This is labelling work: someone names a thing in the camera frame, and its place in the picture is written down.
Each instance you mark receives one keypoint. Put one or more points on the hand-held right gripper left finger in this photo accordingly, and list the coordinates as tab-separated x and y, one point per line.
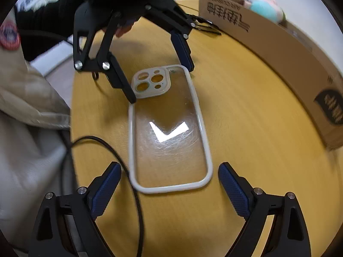
105	187

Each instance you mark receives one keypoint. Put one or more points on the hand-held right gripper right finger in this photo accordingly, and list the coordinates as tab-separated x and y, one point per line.
235	190

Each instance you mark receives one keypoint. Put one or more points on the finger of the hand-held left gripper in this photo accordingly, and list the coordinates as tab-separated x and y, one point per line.
185	53
126	85

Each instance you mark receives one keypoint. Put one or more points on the clear phone case beige rim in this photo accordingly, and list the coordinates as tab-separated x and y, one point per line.
166	112

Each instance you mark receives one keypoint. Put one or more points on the brown cardboard box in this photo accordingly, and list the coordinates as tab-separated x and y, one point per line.
281	45

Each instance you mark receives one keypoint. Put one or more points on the person's left forearm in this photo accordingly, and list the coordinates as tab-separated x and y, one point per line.
48	18

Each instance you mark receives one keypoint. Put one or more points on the person's left hand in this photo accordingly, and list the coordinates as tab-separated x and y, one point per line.
124	29

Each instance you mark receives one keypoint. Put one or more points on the teal round plush toy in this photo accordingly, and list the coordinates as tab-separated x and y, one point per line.
265	8

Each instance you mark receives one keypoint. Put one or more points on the person's beige jacket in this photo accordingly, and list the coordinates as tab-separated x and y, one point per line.
26	112

